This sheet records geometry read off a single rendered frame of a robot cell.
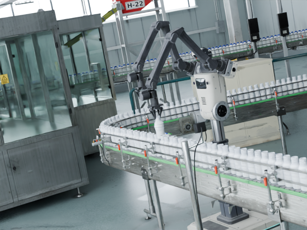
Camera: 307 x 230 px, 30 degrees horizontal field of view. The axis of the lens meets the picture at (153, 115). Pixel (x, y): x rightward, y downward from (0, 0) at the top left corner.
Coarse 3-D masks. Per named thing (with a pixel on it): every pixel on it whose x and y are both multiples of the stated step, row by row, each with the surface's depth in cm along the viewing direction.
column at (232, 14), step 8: (224, 0) 1453; (232, 0) 1438; (232, 8) 1439; (232, 16) 1440; (232, 24) 1463; (240, 24) 1453; (232, 32) 1469; (240, 32) 1454; (232, 40) 1470; (240, 40) 1456
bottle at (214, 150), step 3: (213, 144) 354; (216, 144) 352; (213, 147) 351; (216, 147) 351; (213, 150) 351; (216, 150) 351; (213, 153) 351; (216, 153) 350; (213, 156) 351; (213, 159) 352; (213, 162) 352; (213, 168) 354
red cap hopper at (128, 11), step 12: (120, 0) 1043; (132, 0) 1050; (144, 0) 1055; (156, 0) 1116; (120, 12) 1047; (132, 12) 1052; (144, 12) 1116; (156, 12) 1119; (120, 36) 1112; (132, 48) 1059; (132, 84) 1067; (132, 96) 1130
